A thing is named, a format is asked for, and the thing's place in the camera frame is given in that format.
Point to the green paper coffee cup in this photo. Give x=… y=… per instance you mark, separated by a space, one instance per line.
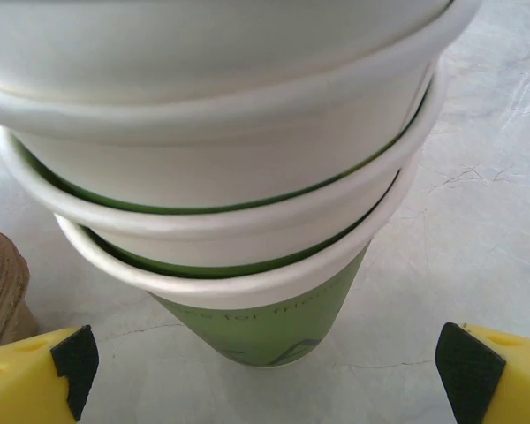
x=203 y=44
x=256 y=327
x=159 y=217

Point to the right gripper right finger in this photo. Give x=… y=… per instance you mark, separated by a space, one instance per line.
x=508 y=380

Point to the white paper cup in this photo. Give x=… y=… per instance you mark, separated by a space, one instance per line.
x=203 y=154

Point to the brown pulp cup carrier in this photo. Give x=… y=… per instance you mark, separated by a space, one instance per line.
x=4 y=282

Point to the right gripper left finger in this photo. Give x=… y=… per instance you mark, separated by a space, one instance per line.
x=22 y=380

